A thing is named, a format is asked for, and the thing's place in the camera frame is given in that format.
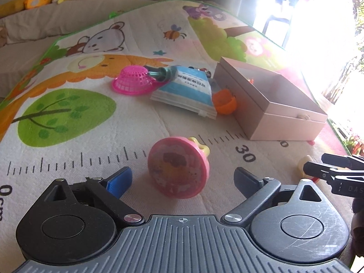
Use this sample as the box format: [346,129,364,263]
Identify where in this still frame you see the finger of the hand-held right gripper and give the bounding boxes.
[302,162,364,197]
[321,153,364,169]

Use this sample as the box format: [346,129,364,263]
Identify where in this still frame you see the teal plastic crank handle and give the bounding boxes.
[143,65,178,82]

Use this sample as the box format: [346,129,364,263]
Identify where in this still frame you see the black metal frame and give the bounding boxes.
[262,17,291,49]

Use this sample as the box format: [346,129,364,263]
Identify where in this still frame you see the blue and white tissue packet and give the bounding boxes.
[150,65,218,118]

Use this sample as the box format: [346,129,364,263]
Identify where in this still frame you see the orange plastic toy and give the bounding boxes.
[212,89,237,116]

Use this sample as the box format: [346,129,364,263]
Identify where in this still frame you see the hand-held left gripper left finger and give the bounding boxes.
[37,167,144,224]

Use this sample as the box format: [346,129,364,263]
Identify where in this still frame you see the pink cardboard box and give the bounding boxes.
[213,57,328,141]

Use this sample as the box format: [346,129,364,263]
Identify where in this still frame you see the pink plastic basket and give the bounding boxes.
[111,65,160,95]

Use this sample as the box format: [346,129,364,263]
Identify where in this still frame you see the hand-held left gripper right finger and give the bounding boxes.
[221,167,330,224]

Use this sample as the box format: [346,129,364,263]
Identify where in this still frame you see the cream plastic toy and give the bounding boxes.
[297,155,314,178]

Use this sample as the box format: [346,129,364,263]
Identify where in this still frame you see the pink round toy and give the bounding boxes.
[147,136,211,199]

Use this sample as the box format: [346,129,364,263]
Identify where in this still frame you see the printed cartoon play mat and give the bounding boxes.
[0,0,356,234]

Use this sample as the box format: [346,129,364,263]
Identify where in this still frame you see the yellow cushion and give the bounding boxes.
[0,0,27,18]

